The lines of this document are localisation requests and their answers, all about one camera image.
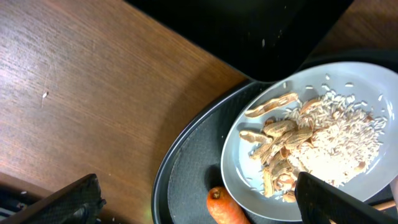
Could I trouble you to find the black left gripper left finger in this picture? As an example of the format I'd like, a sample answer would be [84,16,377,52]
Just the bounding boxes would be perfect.
[1,174,106,224]

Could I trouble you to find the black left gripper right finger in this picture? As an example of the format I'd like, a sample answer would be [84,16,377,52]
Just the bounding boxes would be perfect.
[295,172,397,224]

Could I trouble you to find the rice and peanut shells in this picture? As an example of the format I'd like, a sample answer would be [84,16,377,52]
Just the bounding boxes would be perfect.
[239,84,388,203]

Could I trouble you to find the grey plate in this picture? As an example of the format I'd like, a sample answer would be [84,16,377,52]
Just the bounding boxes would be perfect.
[221,62,397,222]

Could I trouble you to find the wooden chopstick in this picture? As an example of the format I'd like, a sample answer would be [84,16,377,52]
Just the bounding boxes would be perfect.
[324,199,397,223]

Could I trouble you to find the orange carrot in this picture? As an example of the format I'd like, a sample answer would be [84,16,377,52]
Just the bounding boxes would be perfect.
[206,187,250,224]

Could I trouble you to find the round black tray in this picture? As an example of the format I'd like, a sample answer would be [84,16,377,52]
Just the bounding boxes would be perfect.
[151,48,398,224]

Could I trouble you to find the black rectangular tray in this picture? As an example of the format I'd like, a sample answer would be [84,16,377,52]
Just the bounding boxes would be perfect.
[128,0,353,82]

